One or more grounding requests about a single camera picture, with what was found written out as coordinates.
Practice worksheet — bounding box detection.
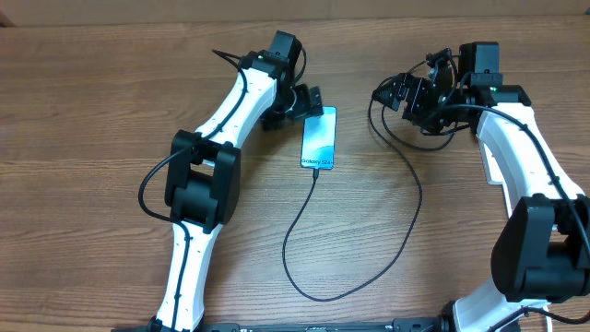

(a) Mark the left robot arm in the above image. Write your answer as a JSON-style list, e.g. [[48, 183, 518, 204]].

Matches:
[[147, 31, 322, 331]]

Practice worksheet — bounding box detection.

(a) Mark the black charging cable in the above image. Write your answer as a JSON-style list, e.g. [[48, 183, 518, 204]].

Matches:
[[281, 59, 460, 303]]

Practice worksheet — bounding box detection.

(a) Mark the white power strip cord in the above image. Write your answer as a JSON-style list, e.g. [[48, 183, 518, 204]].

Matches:
[[504, 184, 554, 332]]

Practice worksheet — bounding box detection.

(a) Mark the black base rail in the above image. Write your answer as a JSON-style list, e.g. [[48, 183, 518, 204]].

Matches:
[[110, 316, 443, 332]]

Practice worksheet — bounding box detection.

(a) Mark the smartphone with blue screen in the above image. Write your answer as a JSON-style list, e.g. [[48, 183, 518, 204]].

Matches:
[[301, 106, 337, 170]]

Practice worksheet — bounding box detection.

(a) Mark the white power strip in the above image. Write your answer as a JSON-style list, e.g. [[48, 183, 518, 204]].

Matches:
[[478, 139, 504, 185]]

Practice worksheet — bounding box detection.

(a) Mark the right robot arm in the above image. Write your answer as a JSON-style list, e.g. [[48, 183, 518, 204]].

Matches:
[[372, 41, 589, 331]]

